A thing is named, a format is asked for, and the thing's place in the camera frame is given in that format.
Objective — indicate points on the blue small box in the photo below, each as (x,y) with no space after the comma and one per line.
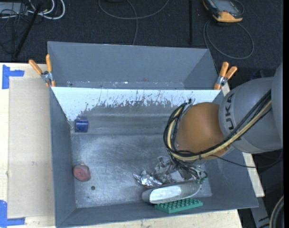
(81,126)

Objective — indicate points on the crumpled silver foil wrapper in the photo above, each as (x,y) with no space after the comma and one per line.
(147,181)

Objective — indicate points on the pale wood flat board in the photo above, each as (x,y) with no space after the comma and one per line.
(28,139)

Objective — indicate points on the green studded building plate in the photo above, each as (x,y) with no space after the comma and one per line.
(179,205)

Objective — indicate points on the grey metal bin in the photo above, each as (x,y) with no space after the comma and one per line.
(125,151)

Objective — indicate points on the grey and white oblong object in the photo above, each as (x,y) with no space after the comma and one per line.
(168,194)

